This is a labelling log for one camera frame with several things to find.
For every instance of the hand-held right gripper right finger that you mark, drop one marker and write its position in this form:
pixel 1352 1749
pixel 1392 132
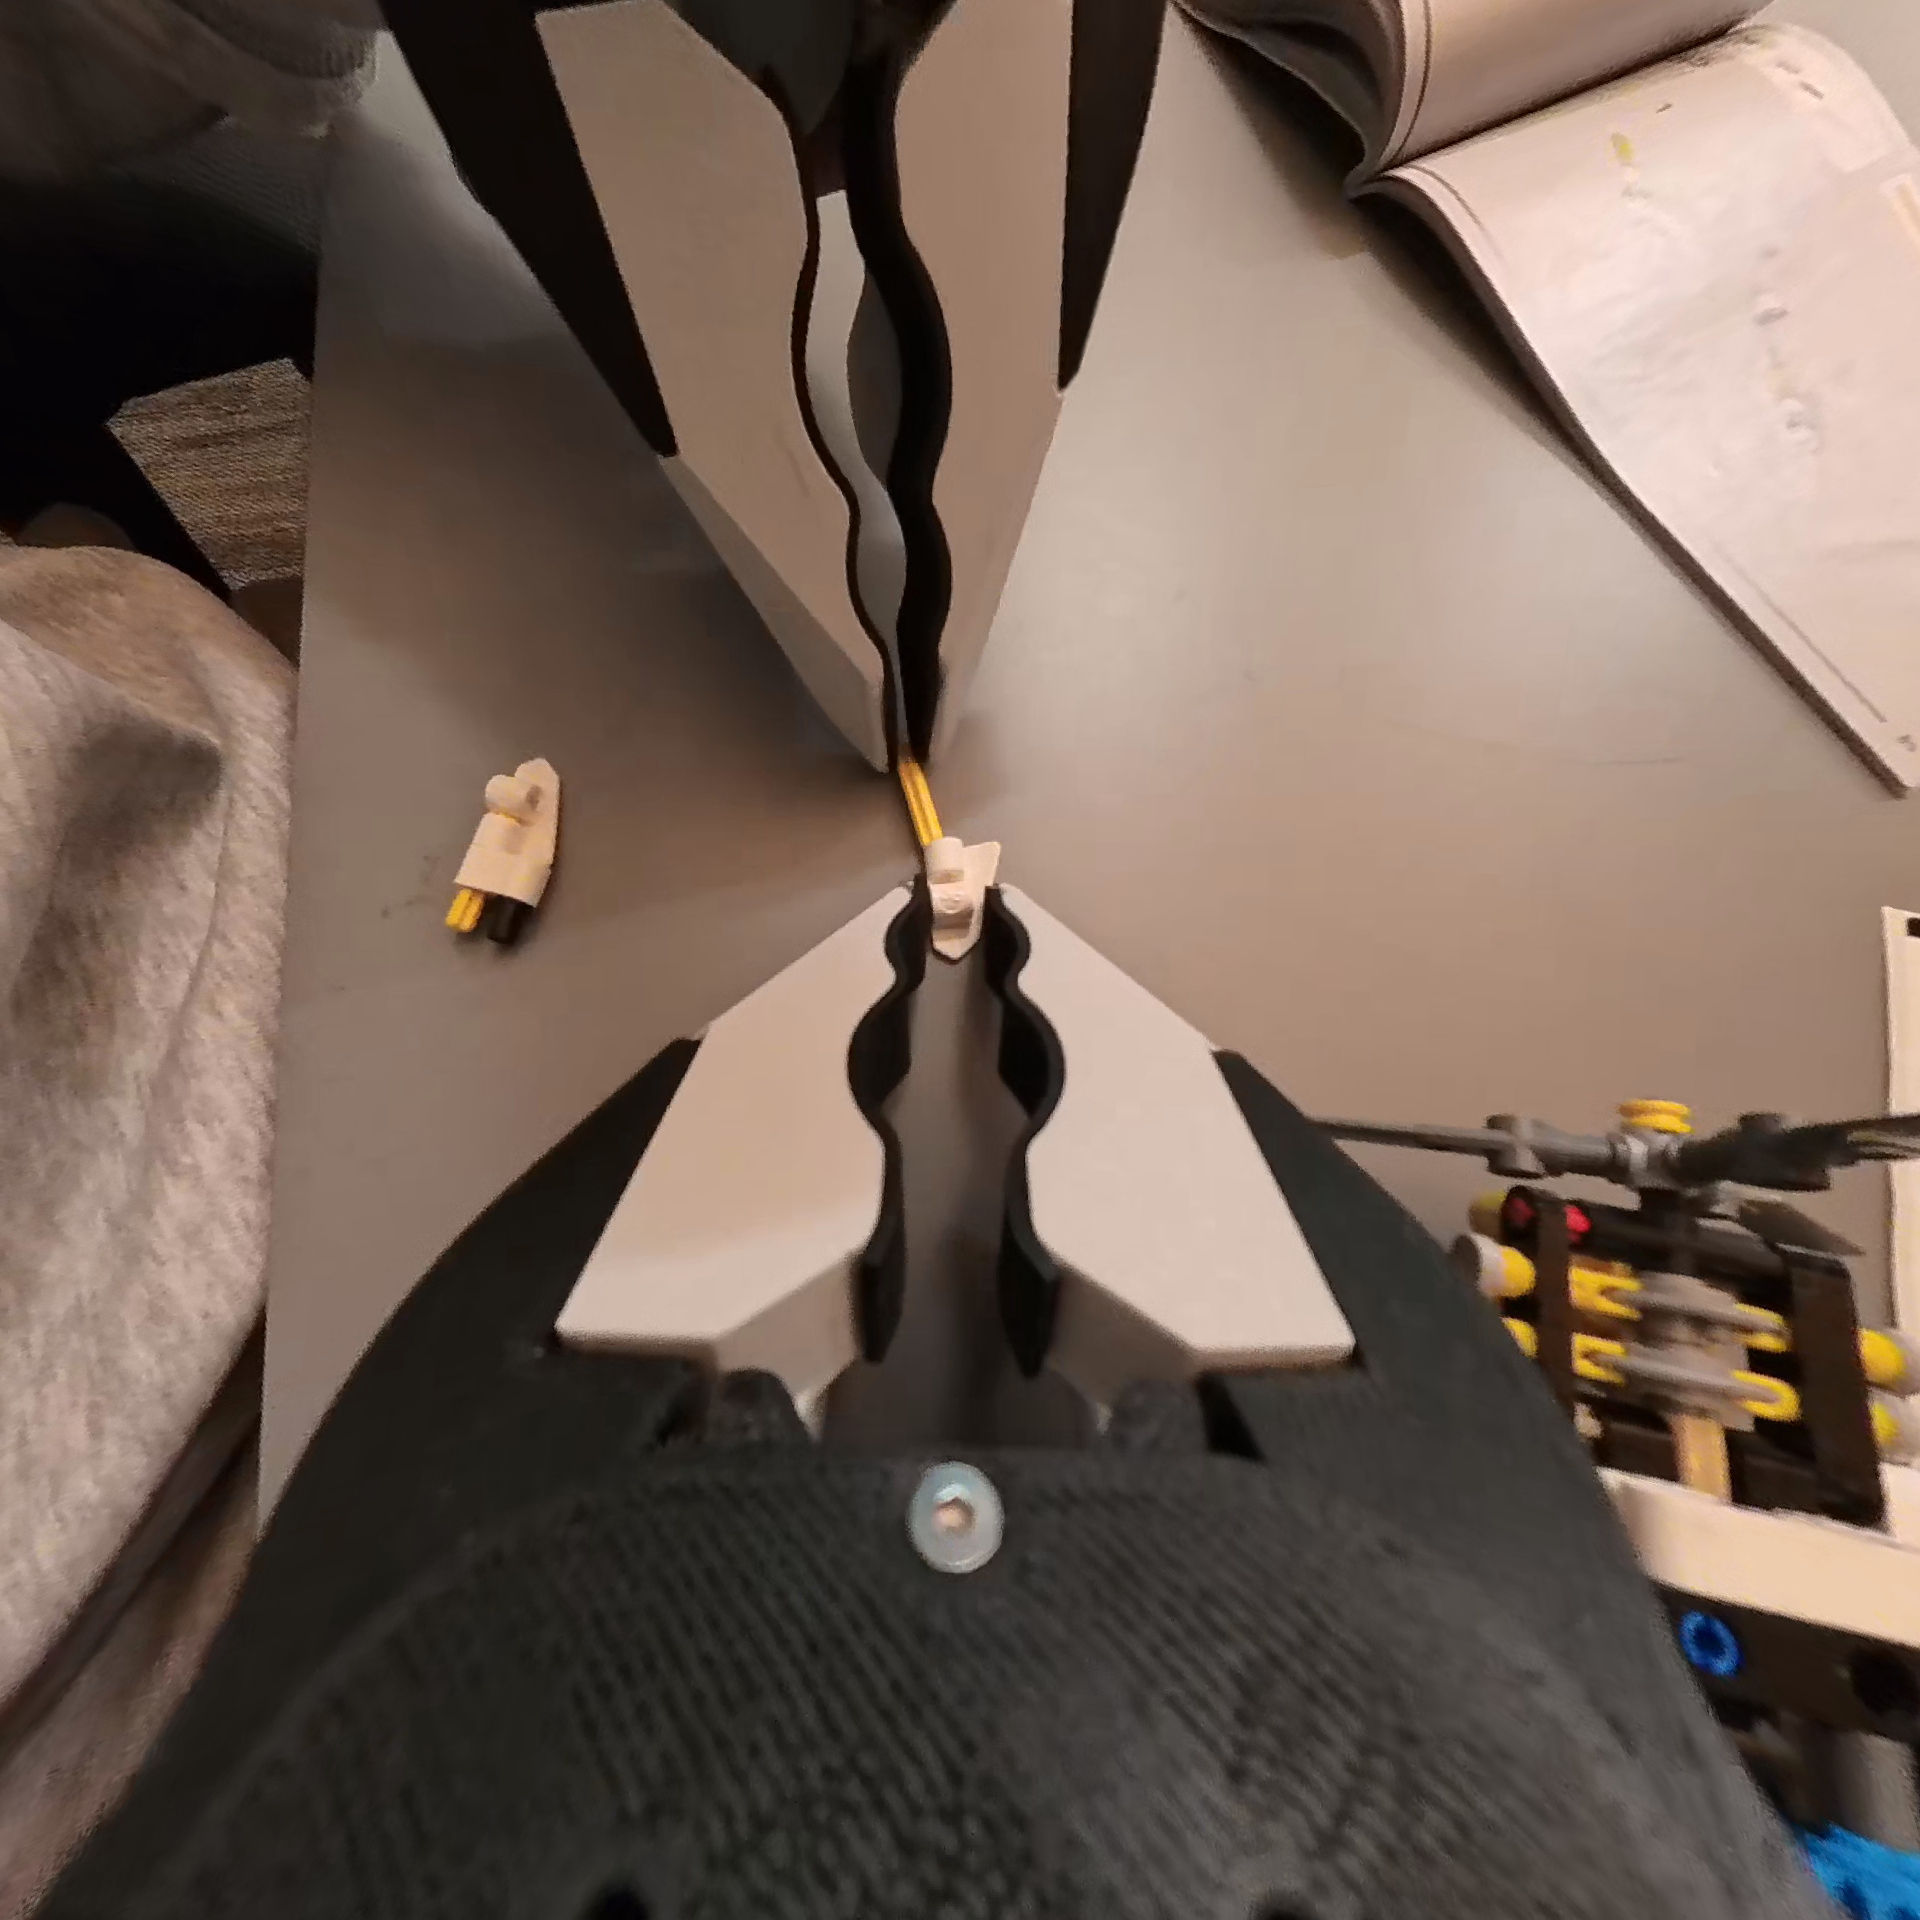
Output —
pixel 1185 1201

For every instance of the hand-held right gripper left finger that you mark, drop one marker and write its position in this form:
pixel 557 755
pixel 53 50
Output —
pixel 720 1184

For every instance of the lego instruction booklet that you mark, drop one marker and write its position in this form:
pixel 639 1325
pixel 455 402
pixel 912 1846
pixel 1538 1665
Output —
pixel 1726 374

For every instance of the lego plane model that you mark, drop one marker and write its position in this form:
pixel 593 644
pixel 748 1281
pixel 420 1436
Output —
pixel 1680 1320

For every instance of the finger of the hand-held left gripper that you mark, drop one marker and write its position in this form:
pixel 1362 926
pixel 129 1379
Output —
pixel 997 301
pixel 705 271

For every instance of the white lego sub-assembly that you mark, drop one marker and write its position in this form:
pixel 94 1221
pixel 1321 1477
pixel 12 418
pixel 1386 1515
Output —
pixel 501 855

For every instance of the black office chair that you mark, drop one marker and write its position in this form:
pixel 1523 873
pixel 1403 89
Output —
pixel 149 271

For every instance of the yellow lego axle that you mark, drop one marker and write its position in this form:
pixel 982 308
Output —
pixel 919 803

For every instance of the zebra striped sticker sheet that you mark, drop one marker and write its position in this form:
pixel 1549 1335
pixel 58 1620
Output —
pixel 1906 1020

